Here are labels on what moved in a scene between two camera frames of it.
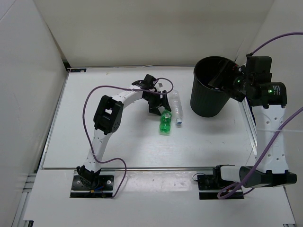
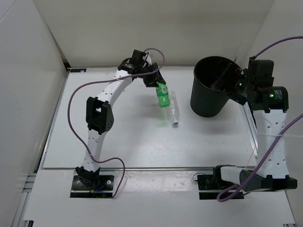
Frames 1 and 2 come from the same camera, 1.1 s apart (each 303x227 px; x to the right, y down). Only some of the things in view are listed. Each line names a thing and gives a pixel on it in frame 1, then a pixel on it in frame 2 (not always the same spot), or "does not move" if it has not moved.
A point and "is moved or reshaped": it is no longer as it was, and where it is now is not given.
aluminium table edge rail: x=132 y=168 does not move
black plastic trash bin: x=206 y=100 does not move
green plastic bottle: x=165 y=117 is moved or reshaped
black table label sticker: x=78 y=70 does not move
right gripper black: x=228 y=70 does not move
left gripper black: x=165 y=102 -> x=151 y=82
